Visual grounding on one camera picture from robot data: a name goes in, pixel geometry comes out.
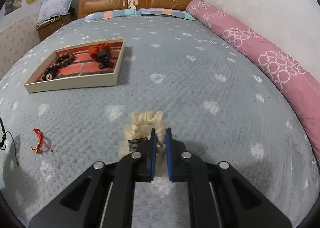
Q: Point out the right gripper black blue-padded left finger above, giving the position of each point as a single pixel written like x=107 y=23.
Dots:
x=103 y=195

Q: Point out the rust orange scrunchie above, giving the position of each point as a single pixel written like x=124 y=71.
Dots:
x=95 y=50

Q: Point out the pink rolled quilt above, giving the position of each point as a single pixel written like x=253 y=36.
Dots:
x=295 y=83

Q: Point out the lavender dotted cushion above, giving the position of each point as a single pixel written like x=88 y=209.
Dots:
x=53 y=8

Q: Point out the cream satin scrunchie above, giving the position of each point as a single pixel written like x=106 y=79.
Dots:
x=141 y=126

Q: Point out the cream tray with red lining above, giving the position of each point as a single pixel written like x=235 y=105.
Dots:
x=72 y=67

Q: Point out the grey patterned bedspread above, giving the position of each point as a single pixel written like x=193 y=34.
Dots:
x=213 y=98

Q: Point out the black hair claw clip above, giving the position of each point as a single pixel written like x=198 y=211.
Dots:
x=104 y=58

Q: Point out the striped pillow left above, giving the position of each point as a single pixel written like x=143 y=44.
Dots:
x=111 y=14

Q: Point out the brown wooden nightstand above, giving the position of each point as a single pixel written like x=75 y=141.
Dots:
x=50 y=26

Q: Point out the striped pillow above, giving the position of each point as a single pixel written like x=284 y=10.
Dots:
x=111 y=14
x=166 y=12

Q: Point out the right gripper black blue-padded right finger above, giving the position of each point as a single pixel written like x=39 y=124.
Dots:
x=219 y=196

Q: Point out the striped pillow right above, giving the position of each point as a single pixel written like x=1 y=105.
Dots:
x=166 y=12

